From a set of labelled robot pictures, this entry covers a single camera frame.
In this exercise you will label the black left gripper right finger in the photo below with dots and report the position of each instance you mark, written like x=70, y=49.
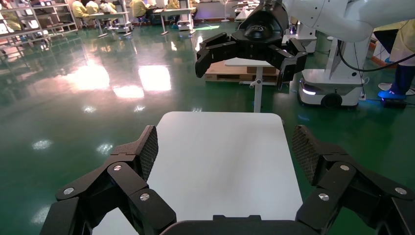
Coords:
x=337, y=181

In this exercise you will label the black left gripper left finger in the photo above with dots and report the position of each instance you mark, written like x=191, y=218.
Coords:
x=126, y=181

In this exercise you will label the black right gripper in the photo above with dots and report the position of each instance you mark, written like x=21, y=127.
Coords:
x=259, y=35

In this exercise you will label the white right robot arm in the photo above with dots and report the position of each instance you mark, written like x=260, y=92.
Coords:
x=340, y=16

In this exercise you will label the light wooden pallet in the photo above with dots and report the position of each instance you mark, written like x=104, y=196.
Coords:
x=227, y=73

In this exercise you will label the white standing fan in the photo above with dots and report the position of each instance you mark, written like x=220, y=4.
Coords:
x=224, y=11

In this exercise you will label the white machine cabinet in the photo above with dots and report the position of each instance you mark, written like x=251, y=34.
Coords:
x=304, y=35

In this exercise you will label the white wheeled background robot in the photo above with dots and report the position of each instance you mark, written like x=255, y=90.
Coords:
x=327, y=84

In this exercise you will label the white work desk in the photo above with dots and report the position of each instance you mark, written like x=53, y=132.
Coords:
x=175, y=10
x=107, y=15

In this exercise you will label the seated person in yellow coat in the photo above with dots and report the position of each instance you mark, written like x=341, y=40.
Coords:
x=79, y=9
x=108, y=7
x=138, y=8
x=92, y=7
x=173, y=4

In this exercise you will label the black power adapter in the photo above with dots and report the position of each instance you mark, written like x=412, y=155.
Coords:
x=394, y=103

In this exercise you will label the person yellow coat blue trousers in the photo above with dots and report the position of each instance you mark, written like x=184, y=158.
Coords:
x=405, y=39

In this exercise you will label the metal storage shelf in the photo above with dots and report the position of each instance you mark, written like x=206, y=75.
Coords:
x=58, y=26

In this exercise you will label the small white pedestal table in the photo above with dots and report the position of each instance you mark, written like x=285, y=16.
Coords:
x=257, y=94

